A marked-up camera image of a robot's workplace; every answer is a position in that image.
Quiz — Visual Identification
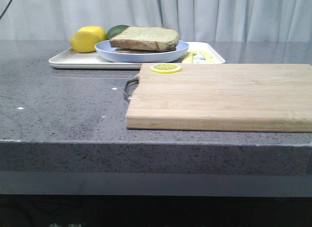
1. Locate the bread slice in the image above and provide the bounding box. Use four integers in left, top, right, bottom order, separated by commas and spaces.
109, 26, 179, 52
113, 47, 161, 54

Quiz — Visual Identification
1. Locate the light blue plate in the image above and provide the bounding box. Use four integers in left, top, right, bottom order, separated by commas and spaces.
95, 40, 189, 63

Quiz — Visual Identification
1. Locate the white bear tray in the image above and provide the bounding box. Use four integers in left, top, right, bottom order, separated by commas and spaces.
49, 42, 226, 70

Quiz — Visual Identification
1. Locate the lemon slice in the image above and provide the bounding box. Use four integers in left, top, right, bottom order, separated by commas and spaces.
150, 63, 182, 74

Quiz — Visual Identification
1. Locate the yellow plastic fork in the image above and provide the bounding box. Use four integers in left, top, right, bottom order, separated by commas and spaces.
182, 50, 197, 63

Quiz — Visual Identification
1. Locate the wooden cutting board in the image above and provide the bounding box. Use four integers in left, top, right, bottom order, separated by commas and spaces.
126, 63, 312, 132

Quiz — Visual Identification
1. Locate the yellow plastic knife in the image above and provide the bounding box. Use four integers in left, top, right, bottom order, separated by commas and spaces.
200, 50, 216, 63

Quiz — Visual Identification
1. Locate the green lime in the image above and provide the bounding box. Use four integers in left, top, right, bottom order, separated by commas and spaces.
105, 24, 129, 40

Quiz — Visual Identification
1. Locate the rear yellow lemon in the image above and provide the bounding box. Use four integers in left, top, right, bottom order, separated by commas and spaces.
78, 26, 106, 41

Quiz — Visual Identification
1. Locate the yellow lemon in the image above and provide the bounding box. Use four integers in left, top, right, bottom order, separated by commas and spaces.
78, 26, 106, 41
69, 31, 100, 53

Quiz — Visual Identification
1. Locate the front yellow lemon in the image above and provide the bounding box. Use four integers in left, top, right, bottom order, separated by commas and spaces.
69, 31, 100, 53

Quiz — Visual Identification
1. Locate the white curtain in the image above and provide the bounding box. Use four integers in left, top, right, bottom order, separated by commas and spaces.
0, 0, 312, 42

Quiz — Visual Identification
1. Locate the metal cutting board handle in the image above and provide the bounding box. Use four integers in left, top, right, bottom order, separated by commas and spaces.
123, 74, 139, 101

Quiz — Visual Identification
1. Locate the black cable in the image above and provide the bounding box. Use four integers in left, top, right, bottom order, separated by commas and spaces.
0, 0, 15, 20

